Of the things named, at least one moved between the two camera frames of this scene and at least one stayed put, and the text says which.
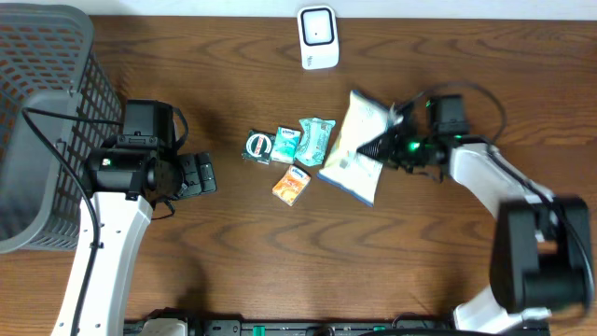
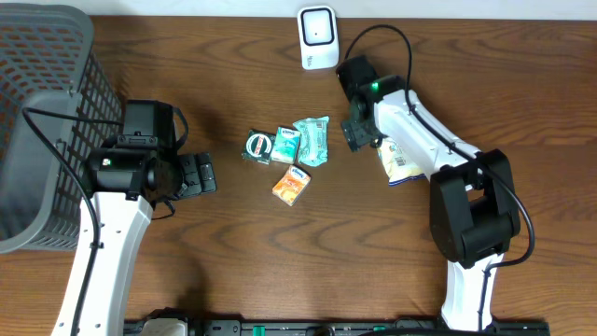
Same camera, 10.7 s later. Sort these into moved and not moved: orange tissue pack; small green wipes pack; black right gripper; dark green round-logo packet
Moved: black right gripper
Not moved: small green wipes pack; dark green round-logo packet; orange tissue pack
